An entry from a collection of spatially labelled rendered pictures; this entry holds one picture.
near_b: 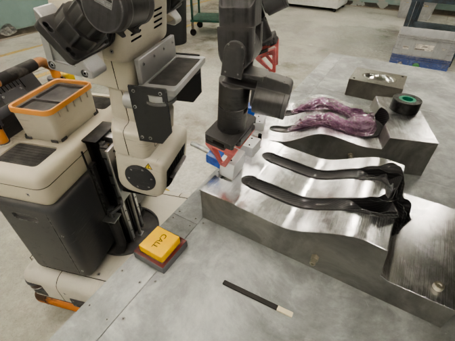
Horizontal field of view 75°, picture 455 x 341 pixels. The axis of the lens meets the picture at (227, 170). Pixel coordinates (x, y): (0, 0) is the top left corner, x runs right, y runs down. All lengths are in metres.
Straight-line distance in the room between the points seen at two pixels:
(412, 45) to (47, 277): 3.96
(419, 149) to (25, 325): 1.65
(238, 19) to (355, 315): 0.54
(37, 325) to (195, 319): 1.16
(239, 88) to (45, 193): 0.68
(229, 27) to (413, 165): 0.66
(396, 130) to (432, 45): 3.25
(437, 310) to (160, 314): 0.47
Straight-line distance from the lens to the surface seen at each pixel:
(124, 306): 0.62
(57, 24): 0.66
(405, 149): 0.92
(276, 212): 0.62
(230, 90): 0.51
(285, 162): 0.75
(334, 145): 0.88
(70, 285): 1.37
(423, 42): 4.13
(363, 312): 0.64
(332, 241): 0.58
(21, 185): 1.02
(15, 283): 1.85
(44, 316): 1.68
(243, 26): 0.48
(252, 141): 0.75
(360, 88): 1.34
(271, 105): 0.51
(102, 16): 0.57
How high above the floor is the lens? 1.34
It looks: 39 degrees down
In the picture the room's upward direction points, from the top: straight up
